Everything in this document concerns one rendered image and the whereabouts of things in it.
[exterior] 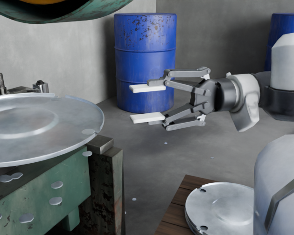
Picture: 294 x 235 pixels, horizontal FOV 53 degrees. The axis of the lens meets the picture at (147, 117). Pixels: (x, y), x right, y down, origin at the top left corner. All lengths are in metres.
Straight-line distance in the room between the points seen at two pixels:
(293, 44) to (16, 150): 0.52
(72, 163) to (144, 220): 0.83
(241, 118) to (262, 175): 0.36
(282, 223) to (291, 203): 0.02
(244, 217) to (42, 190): 0.59
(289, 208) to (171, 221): 0.69
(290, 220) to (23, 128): 0.39
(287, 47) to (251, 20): 3.02
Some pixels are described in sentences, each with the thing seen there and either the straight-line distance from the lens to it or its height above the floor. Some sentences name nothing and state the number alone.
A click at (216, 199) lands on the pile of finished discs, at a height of 0.38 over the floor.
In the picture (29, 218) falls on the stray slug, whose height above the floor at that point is 0.65.
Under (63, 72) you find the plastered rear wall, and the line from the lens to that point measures 2.66.
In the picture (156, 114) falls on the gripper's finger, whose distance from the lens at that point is 0.63.
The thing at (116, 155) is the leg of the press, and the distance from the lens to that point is 0.75.
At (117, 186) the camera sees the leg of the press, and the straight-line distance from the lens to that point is 0.80.
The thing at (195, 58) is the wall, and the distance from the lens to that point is 3.87.
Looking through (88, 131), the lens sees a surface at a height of 0.78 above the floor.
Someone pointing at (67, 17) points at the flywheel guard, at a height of 0.94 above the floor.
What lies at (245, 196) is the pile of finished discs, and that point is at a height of 0.38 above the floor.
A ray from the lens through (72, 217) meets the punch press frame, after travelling 0.79.
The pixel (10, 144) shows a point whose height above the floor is 0.78.
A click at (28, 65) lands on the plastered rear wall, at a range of 2.40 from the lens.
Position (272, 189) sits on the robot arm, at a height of 0.81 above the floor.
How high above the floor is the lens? 0.98
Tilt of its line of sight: 21 degrees down
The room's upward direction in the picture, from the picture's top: straight up
